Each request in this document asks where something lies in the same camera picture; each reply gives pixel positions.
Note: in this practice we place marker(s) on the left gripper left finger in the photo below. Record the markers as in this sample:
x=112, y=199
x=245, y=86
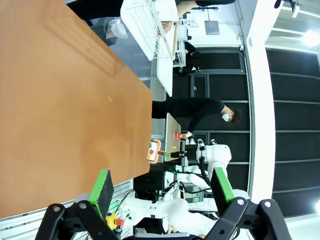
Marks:
x=102, y=195

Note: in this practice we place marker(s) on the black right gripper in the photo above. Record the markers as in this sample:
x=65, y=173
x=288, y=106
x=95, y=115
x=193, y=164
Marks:
x=190, y=155

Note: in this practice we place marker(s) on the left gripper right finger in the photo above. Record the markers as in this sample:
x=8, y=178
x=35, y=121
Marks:
x=221, y=190

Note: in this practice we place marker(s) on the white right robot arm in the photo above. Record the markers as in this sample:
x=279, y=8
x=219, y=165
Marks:
x=217, y=152

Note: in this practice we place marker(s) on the person's right forearm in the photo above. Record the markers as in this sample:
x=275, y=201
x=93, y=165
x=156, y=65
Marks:
x=186, y=6

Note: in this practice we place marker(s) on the red cup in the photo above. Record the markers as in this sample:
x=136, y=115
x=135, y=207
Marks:
x=179, y=135

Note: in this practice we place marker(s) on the wooden background table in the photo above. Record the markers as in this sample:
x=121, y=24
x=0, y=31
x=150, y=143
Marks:
x=172, y=130

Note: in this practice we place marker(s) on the yellow emergency stop button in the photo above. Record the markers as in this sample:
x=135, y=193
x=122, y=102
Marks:
x=113, y=221

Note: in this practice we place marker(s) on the white control box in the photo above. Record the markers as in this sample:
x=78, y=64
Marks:
x=130, y=210

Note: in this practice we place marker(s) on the bending person with face mask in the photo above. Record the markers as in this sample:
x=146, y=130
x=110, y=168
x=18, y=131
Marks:
x=195, y=110

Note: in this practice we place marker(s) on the white side table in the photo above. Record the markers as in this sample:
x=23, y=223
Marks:
x=165, y=77

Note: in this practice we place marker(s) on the seated person in black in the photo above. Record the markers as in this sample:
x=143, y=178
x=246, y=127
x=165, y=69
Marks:
x=192, y=55

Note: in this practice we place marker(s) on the clear plastic bag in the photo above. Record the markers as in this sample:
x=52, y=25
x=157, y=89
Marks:
x=116, y=28

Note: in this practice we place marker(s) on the white cutlery holder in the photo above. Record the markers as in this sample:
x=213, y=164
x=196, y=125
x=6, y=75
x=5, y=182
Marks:
x=166, y=10

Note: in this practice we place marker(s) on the person's black clothed body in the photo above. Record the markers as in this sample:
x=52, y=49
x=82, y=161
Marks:
x=95, y=7

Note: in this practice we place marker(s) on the bright ceiling light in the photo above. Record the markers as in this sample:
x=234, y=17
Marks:
x=312, y=38

